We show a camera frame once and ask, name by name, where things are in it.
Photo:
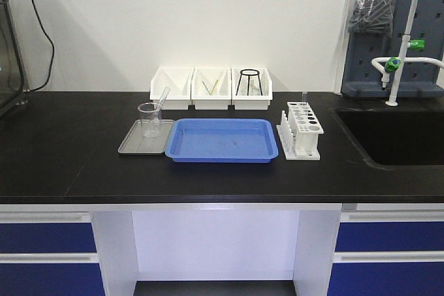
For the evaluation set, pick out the middle white storage bin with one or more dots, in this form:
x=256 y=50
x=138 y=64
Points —
x=202 y=101

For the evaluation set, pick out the white lab faucet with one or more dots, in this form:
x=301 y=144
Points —
x=398 y=62

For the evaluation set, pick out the white storage bin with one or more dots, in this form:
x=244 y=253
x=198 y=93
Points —
x=178 y=80
x=202 y=101
x=244 y=102

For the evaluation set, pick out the right blue drawer cabinet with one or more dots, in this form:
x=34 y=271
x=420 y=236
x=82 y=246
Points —
x=388 y=253

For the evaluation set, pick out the grey pegboard drying rack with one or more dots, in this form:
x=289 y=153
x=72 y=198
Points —
x=419 y=79

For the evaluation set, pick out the test tube in rack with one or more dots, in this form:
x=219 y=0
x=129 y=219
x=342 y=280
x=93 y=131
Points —
x=304 y=98

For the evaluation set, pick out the clear glass beaker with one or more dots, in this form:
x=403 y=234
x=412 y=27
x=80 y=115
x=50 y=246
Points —
x=150 y=116

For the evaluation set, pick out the right white storage bin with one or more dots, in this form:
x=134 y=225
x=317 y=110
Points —
x=244 y=102

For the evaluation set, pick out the blue drawer cabinet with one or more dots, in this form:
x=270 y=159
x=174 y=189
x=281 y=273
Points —
x=388 y=253
x=49 y=253

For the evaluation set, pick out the white test tube rack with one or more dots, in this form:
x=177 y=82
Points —
x=298 y=131

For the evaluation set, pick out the glass cabinet at left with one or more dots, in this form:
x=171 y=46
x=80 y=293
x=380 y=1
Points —
x=14 y=82

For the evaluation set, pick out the green yellow plastic sticks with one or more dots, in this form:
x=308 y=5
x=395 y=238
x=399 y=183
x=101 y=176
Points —
x=211 y=90

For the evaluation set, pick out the black sink basin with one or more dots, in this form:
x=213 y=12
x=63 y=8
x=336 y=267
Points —
x=391 y=140

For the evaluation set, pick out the left blue drawer cabinet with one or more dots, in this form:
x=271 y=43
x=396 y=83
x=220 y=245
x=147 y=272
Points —
x=49 y=253

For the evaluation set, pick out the black wire tripod stand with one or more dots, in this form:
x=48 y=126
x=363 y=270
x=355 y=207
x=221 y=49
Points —
x=243 y=76

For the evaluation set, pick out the clear glassware in bin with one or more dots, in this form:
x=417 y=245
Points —
x=254 y=86

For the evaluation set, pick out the blue plastic tray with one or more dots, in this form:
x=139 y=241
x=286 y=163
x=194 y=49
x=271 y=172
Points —
x=222 y=141

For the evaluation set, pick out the left white storage bin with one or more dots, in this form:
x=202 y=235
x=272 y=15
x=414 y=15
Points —
x=178 y=80

